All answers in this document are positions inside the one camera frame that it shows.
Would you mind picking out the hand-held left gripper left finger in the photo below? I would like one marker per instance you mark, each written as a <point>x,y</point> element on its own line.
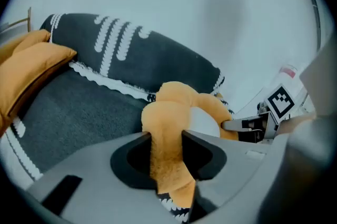
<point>100,191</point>

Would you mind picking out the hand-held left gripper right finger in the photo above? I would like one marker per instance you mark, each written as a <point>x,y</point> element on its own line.
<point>237,173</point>

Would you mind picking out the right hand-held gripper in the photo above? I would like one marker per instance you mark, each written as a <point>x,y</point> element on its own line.
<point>280,103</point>

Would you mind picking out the orange flower-shaped cushion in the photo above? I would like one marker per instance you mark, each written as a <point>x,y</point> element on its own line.
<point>168,117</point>

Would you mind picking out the person's right forearm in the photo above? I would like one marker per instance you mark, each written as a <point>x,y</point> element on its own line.
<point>297,122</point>

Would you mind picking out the sofa with black white cover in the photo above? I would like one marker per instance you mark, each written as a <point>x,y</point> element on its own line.
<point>158,59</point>

